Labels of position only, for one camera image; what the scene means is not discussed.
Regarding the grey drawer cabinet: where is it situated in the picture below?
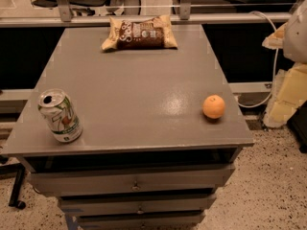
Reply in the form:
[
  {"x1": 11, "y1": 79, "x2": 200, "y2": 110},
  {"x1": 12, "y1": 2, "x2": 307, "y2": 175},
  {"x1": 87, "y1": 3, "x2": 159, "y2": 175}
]
[{"x1": 4, "y1": 25, "x2": 253, "y2": 230}]

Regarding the orange fruit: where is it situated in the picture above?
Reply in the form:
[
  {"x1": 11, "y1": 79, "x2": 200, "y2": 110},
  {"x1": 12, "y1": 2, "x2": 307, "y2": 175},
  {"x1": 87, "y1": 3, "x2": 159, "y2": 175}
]
[{"x1": 202, "y1": 95, "x2": 225, "y2": 119}]

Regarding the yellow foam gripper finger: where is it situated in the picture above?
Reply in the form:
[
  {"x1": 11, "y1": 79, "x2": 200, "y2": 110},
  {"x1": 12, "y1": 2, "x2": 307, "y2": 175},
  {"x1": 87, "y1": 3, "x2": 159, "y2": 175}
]
[
  {"x1": 262, "y1": 24, "x2": 286, "y2": 50},
  {"x1": 263, "y1": 63, "x2": 307, "y2": 127}
]

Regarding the metal railing frame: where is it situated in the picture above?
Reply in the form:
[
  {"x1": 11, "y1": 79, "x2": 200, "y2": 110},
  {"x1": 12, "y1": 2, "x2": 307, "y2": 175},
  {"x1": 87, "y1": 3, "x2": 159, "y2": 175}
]
[{"x1": 0, "y1": 0, "x2": 307, "y2": 29}]

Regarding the white green 7up can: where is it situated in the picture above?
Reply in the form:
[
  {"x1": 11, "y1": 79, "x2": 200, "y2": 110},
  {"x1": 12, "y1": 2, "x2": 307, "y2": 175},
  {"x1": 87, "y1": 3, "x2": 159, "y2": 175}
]
[{"x1": 37, "y1": 89, "x2": 83, "y2": 143}]

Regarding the brown chip bag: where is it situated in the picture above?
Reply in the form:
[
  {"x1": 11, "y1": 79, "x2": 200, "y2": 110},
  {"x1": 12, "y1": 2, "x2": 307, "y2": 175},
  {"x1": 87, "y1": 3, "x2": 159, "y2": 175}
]
[{"x1": 102, "y1": 15, "x2": 177, "y2": 51}]

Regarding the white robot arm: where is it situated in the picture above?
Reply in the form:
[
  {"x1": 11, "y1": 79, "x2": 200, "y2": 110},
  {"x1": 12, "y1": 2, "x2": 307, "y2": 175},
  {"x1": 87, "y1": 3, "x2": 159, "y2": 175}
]
[{"x1": 262, "y1": 0, "x2": 307, "y2": 127}]

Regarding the black chair base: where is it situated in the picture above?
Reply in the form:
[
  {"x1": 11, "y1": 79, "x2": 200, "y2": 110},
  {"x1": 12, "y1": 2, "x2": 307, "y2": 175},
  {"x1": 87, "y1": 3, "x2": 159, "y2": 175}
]
[{"x1": 0, "y1": 155, "x2": 26, "y2": 210}]

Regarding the white cable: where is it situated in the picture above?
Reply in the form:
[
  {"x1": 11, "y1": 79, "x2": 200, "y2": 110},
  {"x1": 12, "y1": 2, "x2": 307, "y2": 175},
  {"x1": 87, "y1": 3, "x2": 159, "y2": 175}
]
[{"x1": 237, "y1": 11, "x2": 280, "y2": 109}]

